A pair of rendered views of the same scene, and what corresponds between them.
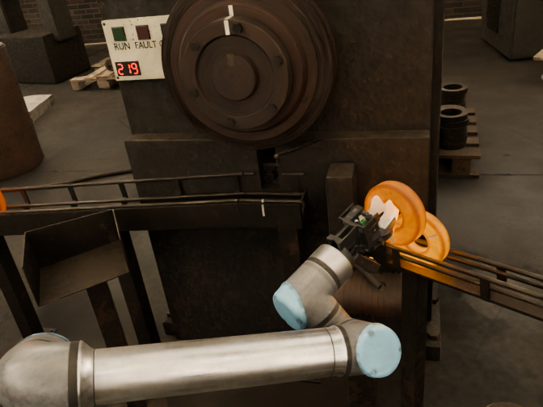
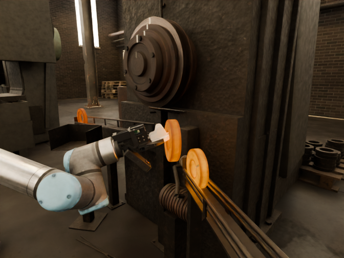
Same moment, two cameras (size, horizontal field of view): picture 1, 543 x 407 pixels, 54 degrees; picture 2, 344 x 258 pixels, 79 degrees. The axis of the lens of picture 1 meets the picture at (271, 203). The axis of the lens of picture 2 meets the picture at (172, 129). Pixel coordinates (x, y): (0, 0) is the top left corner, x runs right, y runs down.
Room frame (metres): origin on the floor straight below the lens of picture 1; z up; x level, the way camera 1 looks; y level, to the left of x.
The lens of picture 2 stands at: (0.39, -0.61, 1.05)
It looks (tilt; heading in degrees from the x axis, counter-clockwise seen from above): 14 degrees down; 27
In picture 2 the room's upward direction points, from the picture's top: straight up
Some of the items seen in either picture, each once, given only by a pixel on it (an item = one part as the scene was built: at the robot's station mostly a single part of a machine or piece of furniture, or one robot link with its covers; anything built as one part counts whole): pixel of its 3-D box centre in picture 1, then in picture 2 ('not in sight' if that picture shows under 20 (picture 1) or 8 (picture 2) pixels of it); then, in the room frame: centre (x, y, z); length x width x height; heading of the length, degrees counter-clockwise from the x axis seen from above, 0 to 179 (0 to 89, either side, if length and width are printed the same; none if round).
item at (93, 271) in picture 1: (103, 329); (81, 176); (1.33, 0.58, 0.36); 0.26 x 0.20 x 0.72; 107
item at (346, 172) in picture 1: (343, 204); (188, 148); (1.37, -0.21, 0.68); 0.11 x 0.08 x 0.24; 162
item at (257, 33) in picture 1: (236, 75); (141, 64); (1.34, 0.05, 1.11); 0.28 x 0.06 x 0.28; 72
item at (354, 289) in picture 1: (374, 345); (181, 238); (1.20, -0.26, 0.27); 0.22 x 0.13 x 0.53; 72
